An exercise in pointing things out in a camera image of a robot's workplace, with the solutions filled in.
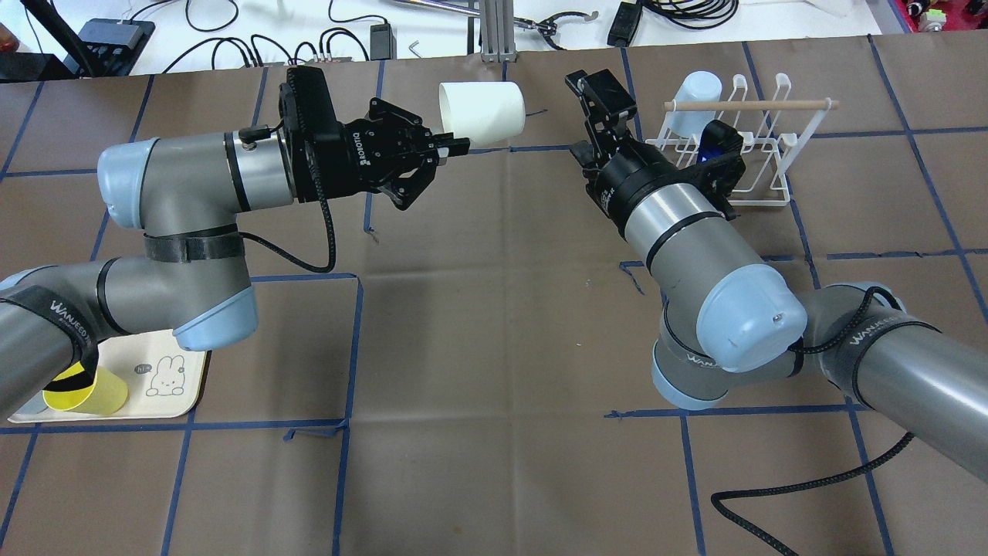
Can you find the aluminium frame post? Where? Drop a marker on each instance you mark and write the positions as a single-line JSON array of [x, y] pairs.
[[497, 33]]

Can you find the black power adapter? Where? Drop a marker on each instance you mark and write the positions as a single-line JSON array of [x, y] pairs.
[[625, 24]]

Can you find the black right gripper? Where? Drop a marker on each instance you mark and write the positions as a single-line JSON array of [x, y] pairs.
[[624, 176]]

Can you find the cream plastic tray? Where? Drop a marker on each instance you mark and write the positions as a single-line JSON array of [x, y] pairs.
[[163, 380]]

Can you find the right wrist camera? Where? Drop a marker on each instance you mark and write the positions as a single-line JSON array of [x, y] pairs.
[[720, 140]]

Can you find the yellow cup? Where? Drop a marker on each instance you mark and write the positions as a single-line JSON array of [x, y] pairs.
[[103, 394]]

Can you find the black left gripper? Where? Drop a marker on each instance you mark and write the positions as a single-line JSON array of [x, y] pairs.
[[351, 160]]

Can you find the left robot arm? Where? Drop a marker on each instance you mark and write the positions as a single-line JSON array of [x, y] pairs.
[[185, 194]]

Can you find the white wire cup rack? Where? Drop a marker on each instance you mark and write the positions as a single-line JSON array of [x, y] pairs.
[[772, 133]]

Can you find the cream white cup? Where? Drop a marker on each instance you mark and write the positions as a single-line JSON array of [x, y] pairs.
[[483, 112]]

